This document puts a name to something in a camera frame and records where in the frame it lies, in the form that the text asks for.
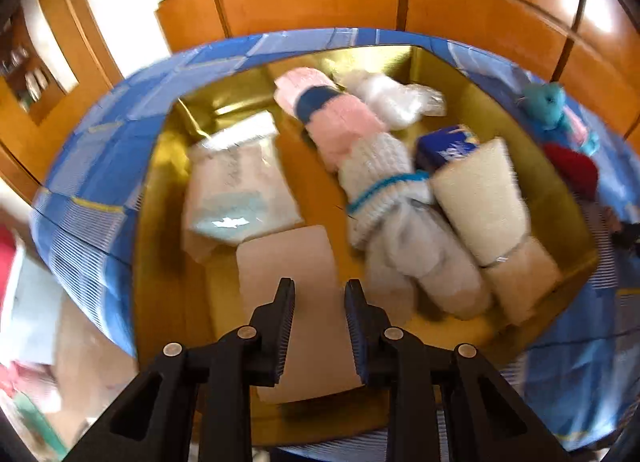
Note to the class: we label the pale plastic bag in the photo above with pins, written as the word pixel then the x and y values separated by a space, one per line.
pixel 35 312

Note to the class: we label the white printed plastic packet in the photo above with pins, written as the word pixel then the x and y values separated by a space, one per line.
pixel 235 187

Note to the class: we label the gold box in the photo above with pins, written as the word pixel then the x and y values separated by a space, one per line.
pixel 310 182

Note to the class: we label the red cloth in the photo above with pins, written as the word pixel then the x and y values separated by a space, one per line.
pixel 6 247

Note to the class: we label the white knitted socks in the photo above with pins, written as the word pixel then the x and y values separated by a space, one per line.
pixel 380 167

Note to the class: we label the blue tissue packet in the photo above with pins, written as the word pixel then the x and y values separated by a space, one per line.
pixel 445 147

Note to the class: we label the group of small shelf bottles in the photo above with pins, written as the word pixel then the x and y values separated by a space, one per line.
pixel 27 82

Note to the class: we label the blue plaid bed sheet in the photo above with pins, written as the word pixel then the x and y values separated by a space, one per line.
pixel 90 182

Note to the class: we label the striped cloth doll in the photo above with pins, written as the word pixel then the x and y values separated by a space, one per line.
pixel 597 222

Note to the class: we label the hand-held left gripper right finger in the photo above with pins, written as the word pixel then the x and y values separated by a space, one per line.
pixel 357 337

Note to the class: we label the pink fluffy socks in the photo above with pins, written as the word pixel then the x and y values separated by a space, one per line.
pixel 340 122

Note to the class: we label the beige pad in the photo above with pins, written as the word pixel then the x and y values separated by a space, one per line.
pixel 290 257

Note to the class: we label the teal plush toy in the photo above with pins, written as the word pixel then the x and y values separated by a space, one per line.
pixel 545 102

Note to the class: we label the white plastic bag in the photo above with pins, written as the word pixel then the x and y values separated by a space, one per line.
pixel 390 97

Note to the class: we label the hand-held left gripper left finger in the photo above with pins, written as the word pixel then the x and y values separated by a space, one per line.
pixel 284 332

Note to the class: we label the beige towel packet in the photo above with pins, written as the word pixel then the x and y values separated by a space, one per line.
pixel 480 202

